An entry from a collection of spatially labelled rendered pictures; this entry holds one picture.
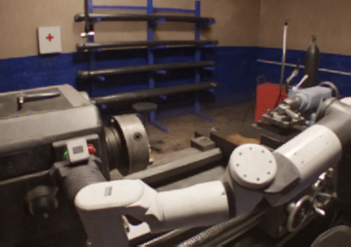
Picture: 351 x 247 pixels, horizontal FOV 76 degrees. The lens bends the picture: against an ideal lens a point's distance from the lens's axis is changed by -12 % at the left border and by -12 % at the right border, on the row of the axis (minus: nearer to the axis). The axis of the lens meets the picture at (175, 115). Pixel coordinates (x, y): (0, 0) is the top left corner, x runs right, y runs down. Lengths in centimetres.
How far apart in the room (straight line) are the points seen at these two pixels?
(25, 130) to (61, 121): 10
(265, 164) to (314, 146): 12
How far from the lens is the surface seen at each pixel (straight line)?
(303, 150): 48
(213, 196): 41
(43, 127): 71
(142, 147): 97
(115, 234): 44
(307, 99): 196
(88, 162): 58
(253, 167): 41
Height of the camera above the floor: 152
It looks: 18 degrees down
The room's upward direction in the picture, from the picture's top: straight up
